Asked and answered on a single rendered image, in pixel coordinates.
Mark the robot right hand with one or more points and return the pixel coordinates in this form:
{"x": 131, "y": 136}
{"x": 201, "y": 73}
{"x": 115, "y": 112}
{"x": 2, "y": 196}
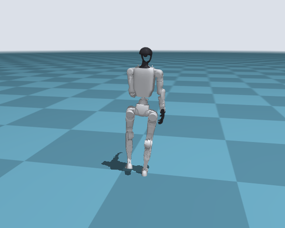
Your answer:
{"x": 162, "y": 116}

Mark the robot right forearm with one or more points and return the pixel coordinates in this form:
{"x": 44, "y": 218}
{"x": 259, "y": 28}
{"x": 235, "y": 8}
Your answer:
{"x": 162, "y": 100}

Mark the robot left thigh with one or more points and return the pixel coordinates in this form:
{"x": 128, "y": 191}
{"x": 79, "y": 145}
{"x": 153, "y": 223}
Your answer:
{"x": 130, "y": 115}

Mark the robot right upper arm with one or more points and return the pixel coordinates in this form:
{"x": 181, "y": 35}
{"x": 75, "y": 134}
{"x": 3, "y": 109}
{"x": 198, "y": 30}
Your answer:
{"x": 159, "y": 81}

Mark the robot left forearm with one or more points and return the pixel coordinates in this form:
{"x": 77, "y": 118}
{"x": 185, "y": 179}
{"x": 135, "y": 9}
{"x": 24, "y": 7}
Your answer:
{"x": 132, "y": 95}

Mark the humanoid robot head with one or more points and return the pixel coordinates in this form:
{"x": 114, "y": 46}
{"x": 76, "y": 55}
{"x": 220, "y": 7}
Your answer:
{"x": 145, "y": 52}

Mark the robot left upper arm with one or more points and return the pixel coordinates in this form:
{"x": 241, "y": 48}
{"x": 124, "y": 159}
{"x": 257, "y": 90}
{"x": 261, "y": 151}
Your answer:
{"x": 130, "y": 80}

